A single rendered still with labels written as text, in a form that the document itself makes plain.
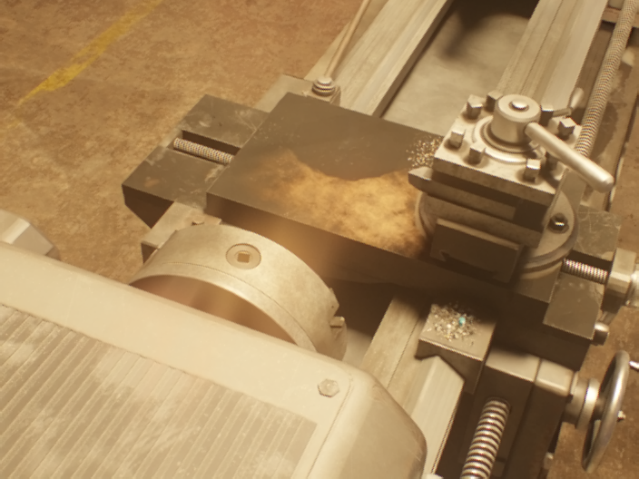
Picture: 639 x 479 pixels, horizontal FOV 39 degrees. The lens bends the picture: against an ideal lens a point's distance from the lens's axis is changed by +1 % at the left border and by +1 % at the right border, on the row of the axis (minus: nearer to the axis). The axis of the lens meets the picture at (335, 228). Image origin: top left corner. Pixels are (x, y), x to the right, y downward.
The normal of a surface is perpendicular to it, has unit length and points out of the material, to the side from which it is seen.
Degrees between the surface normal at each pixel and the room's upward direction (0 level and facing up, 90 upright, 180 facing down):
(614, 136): 0
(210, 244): 13
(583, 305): 0
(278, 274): 23
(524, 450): 90
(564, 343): 90
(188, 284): 90
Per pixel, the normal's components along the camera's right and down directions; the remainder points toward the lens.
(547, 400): -0.37, 0.62
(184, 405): 0.07, -0.73
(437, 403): 0.59, -0.42
